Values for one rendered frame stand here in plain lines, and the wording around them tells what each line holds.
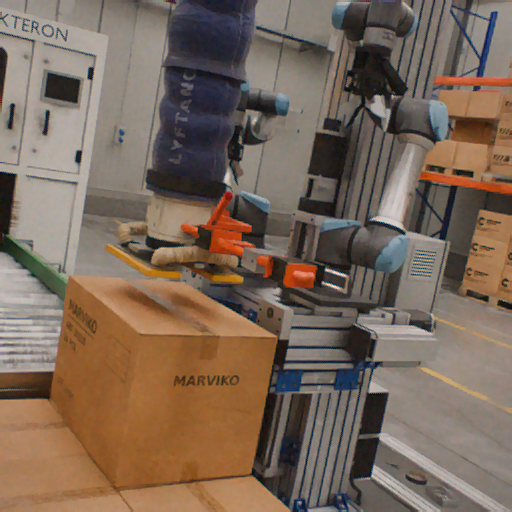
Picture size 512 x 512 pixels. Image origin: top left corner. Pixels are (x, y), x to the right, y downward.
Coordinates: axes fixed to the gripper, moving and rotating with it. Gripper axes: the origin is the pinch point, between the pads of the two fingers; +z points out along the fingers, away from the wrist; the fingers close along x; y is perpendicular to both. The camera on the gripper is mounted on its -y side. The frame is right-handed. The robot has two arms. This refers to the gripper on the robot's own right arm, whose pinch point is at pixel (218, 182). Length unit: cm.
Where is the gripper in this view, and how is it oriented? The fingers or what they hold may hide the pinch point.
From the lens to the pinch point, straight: 243.4
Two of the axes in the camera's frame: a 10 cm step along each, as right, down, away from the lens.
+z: -1.8, 9.7, 1.4
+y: 4.9, 2.2, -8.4
